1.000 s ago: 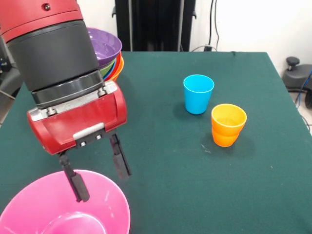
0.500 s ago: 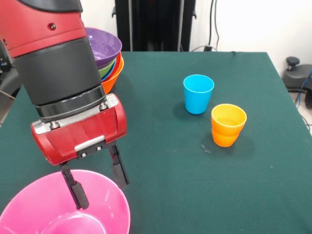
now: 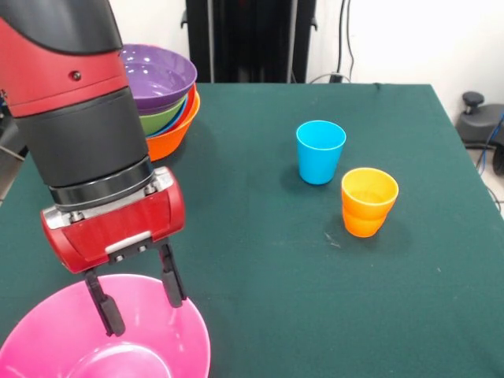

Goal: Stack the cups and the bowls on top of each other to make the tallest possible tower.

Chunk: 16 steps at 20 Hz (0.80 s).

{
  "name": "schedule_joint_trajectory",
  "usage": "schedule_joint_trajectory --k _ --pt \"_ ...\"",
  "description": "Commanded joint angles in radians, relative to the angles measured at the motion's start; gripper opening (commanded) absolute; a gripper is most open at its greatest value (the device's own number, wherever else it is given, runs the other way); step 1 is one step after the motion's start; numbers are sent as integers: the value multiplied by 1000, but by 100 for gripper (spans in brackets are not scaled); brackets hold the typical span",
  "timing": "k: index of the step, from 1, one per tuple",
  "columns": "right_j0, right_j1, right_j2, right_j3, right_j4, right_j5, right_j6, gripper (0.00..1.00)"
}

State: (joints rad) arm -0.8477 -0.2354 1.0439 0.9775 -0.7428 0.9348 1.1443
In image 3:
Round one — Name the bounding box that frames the large blue bowl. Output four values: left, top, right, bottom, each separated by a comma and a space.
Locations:
145, 100, 190, 139

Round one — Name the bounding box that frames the orange bowl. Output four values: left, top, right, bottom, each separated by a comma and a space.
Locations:
145, 92, 202, 162

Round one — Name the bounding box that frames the black office chair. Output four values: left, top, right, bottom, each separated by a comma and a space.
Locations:
0, 113, 28, 198

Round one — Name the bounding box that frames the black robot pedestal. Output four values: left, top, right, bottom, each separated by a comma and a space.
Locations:
180, 0, 319, 83

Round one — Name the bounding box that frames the pink bowl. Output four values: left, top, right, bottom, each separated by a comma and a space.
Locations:
0, 274, 212, 378

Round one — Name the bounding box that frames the orange cup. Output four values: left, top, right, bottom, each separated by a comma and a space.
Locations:
341, 167, 400, 221
342, 204, 389, 239

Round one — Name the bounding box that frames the purple bowl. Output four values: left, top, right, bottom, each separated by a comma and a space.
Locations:
119, 43, 198, 116

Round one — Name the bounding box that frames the blue cup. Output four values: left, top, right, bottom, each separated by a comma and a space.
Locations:
296, 120, 348, 186

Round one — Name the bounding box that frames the red bowl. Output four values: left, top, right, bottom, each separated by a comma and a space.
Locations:
157, 84, 198, 137

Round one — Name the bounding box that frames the black wall cable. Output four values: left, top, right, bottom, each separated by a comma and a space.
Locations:
337, 0, 355, 75

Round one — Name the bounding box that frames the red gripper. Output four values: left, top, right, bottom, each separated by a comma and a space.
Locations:
39, 165, 187, 338

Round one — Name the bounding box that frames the black chair base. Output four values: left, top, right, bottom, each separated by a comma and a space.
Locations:
455, 91, 504, 177

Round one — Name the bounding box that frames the dark green table cloth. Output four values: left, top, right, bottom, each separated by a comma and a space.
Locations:
0, 80, 504, 378

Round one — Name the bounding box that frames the green bowl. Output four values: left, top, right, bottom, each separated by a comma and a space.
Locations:
138, 96, 187, 137

